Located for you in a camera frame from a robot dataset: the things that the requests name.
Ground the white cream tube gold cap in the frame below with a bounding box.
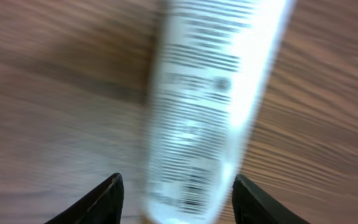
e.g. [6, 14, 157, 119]
[144, 0, 295, 224]

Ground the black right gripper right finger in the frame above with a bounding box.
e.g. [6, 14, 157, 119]
[232, 174, 309, 224]

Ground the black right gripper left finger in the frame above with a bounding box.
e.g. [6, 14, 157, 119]
[45, 173, 124, 224]

